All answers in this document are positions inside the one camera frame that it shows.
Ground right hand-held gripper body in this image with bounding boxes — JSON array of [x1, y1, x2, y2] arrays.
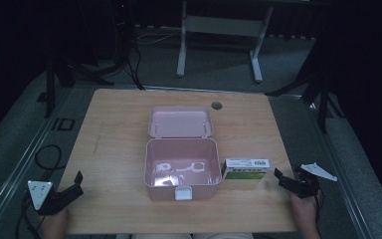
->
[[278, 162, 338, 199]]

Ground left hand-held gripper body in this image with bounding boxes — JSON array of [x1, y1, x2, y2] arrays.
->
[[27, 179, 85, 216]]

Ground white and green medicine box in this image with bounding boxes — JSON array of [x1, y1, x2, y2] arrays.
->
[[221, 157, 272, 182]]

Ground pink plastic storage box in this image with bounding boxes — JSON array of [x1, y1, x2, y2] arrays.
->
[[143, 106, 223, 202]]

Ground person's left hand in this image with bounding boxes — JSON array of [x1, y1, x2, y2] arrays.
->
[[39, 207, 70, 239]]

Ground person's right hand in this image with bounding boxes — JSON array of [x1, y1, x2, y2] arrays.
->
[[288, 189, 324, 239]]

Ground black tripod stand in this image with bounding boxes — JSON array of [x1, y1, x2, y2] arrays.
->
[[265, 33, 346, 134], [37, 0, 147, 120]]

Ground black cable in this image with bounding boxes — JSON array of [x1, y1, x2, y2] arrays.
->
[[34, 144, 67, 182], [15, 191, 44, 239], [313, 188, 325, 239]]

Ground white metal table frame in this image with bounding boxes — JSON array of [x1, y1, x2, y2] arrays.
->
[[176, 0, 275, 84]]

